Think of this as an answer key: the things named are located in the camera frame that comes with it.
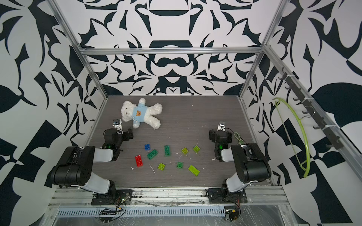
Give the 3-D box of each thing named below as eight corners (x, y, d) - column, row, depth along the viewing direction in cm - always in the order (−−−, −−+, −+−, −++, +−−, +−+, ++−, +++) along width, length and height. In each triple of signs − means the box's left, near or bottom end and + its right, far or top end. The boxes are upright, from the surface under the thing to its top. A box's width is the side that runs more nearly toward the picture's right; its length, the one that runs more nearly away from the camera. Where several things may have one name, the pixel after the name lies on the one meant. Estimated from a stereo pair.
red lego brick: (137, 168, 86) (136, 166, 84) (135, 157, 90) (134, 156, 88) (143, 165, 87) (142, 164, 85) (141, 155, 91) (140, 154, 89)
